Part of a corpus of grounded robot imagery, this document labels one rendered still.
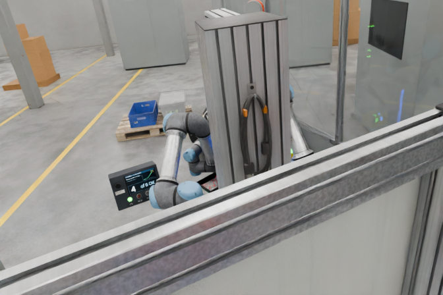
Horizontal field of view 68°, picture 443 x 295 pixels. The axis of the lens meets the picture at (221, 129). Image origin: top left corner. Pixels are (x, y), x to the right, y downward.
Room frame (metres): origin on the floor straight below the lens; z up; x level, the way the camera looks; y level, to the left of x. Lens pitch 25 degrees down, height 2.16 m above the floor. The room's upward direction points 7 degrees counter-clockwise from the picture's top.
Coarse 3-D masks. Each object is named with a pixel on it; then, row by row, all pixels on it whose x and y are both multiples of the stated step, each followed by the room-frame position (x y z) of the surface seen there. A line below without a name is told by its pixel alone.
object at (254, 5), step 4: (252, 0) 2.75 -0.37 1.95; (256, 0) 2.75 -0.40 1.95; (248, 4) 2.77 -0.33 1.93; (252, 4) 2.74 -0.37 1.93; (256, 4) 2.73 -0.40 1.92; (260, 4) 2.73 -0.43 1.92; (248, 8) 2.77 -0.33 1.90; (252, 8) 2.75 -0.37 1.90; (256, 8) 2.73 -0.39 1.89; (260, 8) 2.71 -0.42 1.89; (248, 12) 2.77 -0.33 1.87; (252, 12) 2.75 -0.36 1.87; (256, 12) 2.73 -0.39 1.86
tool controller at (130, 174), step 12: (132, 168) 1.61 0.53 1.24; (144, 168) 1.56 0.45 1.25; (156, 168) 1.58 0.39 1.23; (120, 180) 1.51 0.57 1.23; (132, 180) 1.52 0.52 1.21; (144, 180) 1.54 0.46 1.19; (120, 192) 1.48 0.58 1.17; (144, 192) 1.52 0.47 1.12; (120, 204) 1.46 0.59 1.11; (132, 204) 1.48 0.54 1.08
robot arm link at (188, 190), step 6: (180, 186) 1.32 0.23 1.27; (186, 186) 1.31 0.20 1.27; (192, 186) 1.31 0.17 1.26; (198, 186) 1.31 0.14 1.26; (174, 192) 1.30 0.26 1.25; (180, 192) 1.27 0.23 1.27; (186, 192) 1.27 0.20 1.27; (192, 192) 1.27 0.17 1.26; (198, 192) 1.28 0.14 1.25; (174, 198) 1.28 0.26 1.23; (180, 198) 1.27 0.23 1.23; (186, 198) 1.25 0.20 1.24; (192, 198) 1.25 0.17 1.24; (174, 204) 1.27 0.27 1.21
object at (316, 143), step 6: (306, 132) 2.36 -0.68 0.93; (306, 138) 2.36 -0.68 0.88; (312, 138) 2.28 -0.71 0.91; (318, 138) 2.22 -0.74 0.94; (312, 144) 2.28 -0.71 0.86; (318, 144) 2.22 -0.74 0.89; (324, 144) 2.16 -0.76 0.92; (330, 144) 2.10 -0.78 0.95; (312, 150) 2.28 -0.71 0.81; (318, 150) 2.22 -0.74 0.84
